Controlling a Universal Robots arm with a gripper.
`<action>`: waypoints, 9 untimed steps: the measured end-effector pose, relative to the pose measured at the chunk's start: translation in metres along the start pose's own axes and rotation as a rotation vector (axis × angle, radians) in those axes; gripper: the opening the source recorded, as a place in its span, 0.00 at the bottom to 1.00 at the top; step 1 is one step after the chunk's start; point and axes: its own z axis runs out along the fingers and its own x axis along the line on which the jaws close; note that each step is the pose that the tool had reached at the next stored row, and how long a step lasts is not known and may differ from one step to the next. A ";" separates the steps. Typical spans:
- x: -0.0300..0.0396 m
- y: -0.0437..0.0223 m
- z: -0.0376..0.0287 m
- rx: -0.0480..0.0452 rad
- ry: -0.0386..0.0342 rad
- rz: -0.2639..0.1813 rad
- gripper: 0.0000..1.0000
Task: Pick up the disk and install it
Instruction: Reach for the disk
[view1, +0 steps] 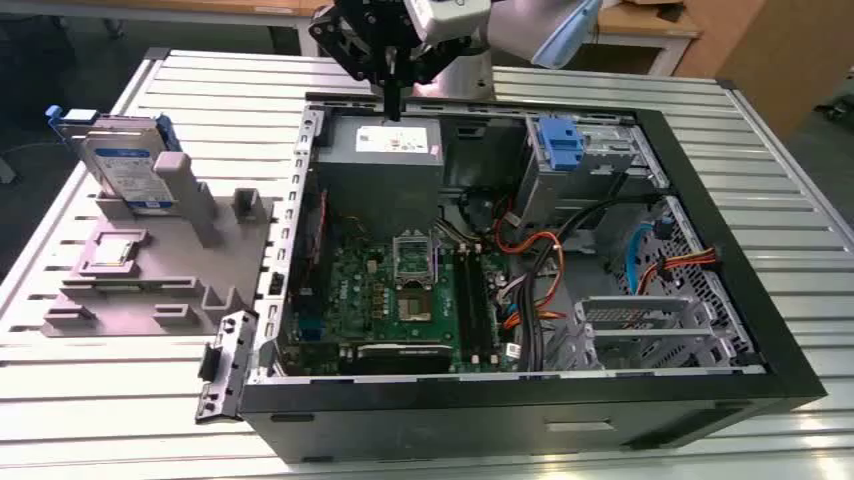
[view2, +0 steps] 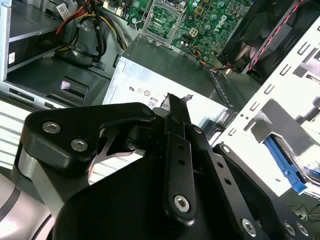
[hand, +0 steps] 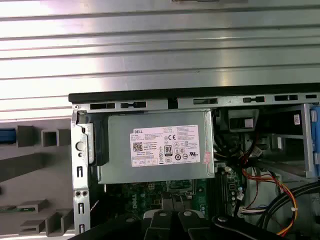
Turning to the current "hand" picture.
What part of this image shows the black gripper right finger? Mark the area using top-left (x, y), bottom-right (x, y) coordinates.
top-left (174, 190), bottom-right (283, 240)

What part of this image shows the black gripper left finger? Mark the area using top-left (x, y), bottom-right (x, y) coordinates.
top-left (72, 190), bottom-right (177, 240)

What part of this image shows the hard disk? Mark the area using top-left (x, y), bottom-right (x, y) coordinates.
top-left (0, 128), bottom-right (18, 145)

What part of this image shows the green motherboard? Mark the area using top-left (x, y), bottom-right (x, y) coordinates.
top-left (104, 172), bottom-right (248, 226)

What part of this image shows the black RAM slot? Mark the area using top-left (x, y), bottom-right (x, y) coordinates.
top-left (215, 172), bottom-right (223, 217)
top-left (222, 172), bottom-right (230, 217)

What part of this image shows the grey power supply unit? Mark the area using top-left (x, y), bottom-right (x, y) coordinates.
top-left (97, 109), bottom-right (216, 185)

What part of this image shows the black open PC case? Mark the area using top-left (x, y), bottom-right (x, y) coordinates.
top-left (67, 91), bottom-right (320, 240)

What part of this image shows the grey parts rack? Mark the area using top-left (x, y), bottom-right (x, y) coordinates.
top-left (0, 118), bottom-right (76, 237)

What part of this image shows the grey optical drive cage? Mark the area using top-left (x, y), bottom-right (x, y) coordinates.
top-left (259, 103), bottom-right (320, 180)

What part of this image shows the green RAM stick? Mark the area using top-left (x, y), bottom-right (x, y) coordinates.
top-left (0, 205), bottom-right (36, 214)

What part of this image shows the blue plastic drive latch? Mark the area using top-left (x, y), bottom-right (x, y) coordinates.
top-left (309, 104), bottom-right (320, 179)

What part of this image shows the orange yellow wire bundle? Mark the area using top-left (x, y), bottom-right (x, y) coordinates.
top-left (239, 154), bottom-right (300, 237)

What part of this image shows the black cable pair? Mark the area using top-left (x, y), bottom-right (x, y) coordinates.
top-left (254, 181), bottom-right (320, 235)

